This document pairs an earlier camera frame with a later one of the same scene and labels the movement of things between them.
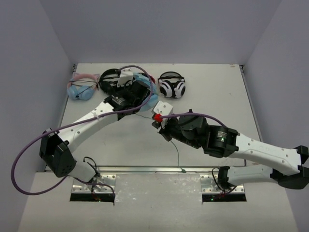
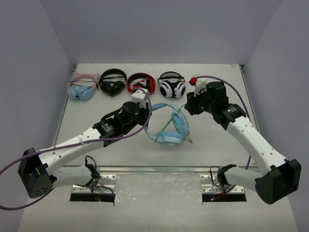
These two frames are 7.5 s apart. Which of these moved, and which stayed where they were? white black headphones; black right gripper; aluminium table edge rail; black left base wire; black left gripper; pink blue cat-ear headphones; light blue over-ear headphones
Moved: black right gripper; black left gripper; light blue over-ear headphones
Stayed: black left base wire; aluminium table edge rail; pink blue cat-ear headphones; white black headphones
